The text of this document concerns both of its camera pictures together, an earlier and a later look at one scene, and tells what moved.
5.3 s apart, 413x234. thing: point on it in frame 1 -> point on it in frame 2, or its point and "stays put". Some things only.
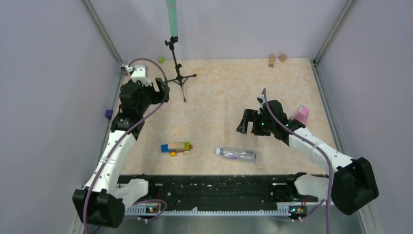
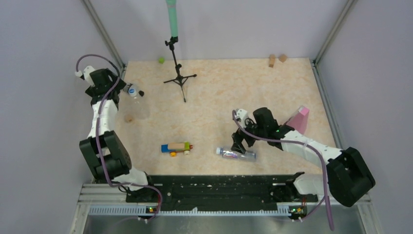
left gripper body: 150,96 -> 120,85
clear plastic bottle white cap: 236,153 stays put
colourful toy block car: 173,147 stays put
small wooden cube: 282,57 stays put
